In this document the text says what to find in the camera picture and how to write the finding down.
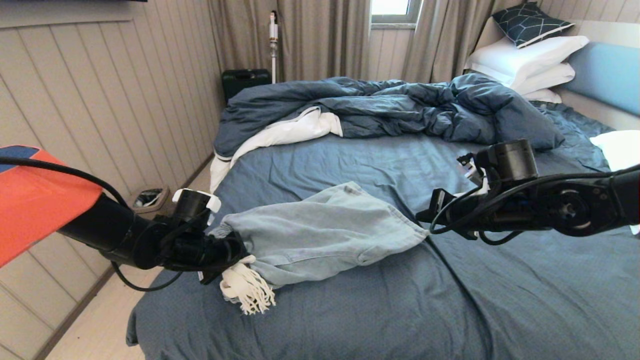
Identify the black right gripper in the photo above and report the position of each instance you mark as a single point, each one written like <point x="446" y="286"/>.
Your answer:
<point x="470" y="215"/>

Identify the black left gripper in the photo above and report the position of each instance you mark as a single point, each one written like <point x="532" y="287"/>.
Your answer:
<point x="200" y="252"/>

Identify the light blue denim shorts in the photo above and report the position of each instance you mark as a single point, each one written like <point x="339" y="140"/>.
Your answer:
<point x="325" y="235"/>

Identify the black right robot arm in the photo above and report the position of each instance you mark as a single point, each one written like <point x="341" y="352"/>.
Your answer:
<point x="580" y="207"/>

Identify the orange and black left arm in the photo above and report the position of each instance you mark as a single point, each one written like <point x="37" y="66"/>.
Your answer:
<point x="60" y="200"/>

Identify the dark blue white-lined duvet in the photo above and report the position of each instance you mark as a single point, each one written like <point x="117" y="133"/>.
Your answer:
<point x="400" y="107"/>

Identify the brown trash bin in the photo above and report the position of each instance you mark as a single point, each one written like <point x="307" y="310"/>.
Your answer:
<point x="147" y="200"/>

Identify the blue bed sheet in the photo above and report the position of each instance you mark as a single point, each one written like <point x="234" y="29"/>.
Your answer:
<point x="350" y="325"/>

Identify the small white pillow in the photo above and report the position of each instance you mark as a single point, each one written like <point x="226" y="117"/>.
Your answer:
<point x="542" y="96"/>

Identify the black hard suitcase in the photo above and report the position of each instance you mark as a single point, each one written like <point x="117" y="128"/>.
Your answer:
<point x="245" y="82"/>

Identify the narrow beige curtain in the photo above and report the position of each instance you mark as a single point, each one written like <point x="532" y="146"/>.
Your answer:
<point x="445" y="40"/>

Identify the flat white pillow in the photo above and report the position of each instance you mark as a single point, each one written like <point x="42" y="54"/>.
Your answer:
<point x="547" y="77"/>

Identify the large white pillow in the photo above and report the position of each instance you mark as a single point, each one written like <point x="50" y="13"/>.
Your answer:
<point x="525" y="57"/>

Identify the plump white pillow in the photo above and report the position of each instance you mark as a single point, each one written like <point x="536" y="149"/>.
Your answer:
<point x="622" y="150"/>

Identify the wide beige curtain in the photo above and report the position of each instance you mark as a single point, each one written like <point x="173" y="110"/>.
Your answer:
<point x="310" y="40"/>

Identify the white stick vacuum cleaner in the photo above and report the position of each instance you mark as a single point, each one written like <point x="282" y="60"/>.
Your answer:
<point x="273" y="45"/>

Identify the dark geometric patterned cushion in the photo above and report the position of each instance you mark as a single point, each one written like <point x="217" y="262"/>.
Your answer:
<point x="530" y="22"/>

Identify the light blue padded headboard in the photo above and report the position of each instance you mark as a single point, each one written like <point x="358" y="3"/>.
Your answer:
<point x="607" y="75"/>

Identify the left wrist camera white cap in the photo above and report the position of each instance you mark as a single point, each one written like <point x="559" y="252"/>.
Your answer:
<point x="195" y="205"/>

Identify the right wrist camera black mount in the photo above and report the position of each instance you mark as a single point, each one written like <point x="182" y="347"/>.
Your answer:
<point x="507" y="162"/>

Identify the beige bed frame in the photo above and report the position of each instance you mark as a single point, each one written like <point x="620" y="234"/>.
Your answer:
<point x="600" y="107"/>

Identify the window with grey frame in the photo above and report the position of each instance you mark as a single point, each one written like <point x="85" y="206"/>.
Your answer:
<point x="392" y="10"/>

